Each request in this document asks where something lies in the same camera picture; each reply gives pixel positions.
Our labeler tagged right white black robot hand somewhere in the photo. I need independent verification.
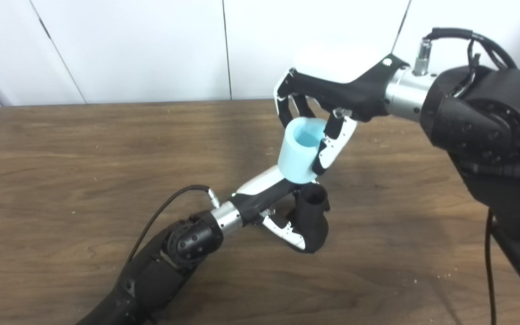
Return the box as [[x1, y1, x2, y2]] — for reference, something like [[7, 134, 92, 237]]
[[273, 43, 410, 176]]

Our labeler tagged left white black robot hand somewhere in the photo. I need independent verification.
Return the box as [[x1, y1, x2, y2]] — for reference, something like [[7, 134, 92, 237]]
[[233, 165, 331, 251]]

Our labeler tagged light blue cylinder cup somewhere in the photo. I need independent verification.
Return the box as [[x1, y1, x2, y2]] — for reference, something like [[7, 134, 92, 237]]
[[277, 117, 328, 184]]

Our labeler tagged black flared nozzle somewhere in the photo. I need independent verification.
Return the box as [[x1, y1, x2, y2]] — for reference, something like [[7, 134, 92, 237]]
[[287, 183, 330, 254]]

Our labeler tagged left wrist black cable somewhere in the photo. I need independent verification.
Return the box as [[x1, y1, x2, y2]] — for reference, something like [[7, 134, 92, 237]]
[[127, 185, 221, 265]]

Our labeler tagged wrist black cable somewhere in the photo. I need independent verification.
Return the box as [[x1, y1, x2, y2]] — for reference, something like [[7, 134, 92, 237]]
[[127, 185, 221, 265], [415, 27, 520, 325]]

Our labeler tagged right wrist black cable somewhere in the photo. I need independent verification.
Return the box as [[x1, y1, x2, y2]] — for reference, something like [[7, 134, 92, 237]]
[[415, 27, 520, 325]]

